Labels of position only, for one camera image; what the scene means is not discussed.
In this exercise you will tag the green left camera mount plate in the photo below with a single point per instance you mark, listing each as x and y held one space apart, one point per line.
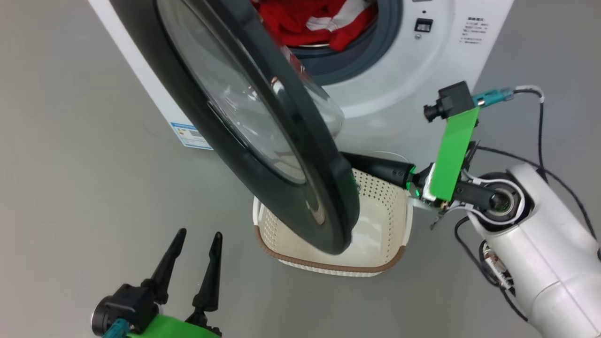
173 328

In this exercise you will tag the black round glass washer door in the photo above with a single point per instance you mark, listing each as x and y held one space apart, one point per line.
300 141

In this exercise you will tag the green camera mount plate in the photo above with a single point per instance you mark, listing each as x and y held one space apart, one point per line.
173 328
453 155

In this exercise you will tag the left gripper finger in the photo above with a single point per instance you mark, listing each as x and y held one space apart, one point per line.
211 281
166 267

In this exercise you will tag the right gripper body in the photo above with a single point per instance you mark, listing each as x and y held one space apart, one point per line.
420 185

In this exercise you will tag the cream perforated laundry basket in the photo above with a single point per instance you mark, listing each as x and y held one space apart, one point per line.
375 244

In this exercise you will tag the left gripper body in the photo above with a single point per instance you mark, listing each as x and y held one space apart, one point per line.
206 321

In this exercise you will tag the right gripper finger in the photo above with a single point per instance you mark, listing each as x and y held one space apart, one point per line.
385 170

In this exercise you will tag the grey rubber door gasket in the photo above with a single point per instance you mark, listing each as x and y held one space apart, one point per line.
371 51

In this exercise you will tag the white front-load washing machine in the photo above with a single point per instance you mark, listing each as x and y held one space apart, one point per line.
422 70

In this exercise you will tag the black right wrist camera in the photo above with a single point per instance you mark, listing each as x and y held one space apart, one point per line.
453 101

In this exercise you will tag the green right camera mount plate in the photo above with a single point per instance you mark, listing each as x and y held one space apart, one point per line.
453 155

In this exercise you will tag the black door latch socket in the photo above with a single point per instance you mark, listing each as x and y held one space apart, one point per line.
423 25

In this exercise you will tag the blue energy label sticker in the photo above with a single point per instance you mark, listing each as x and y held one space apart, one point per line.
191 136

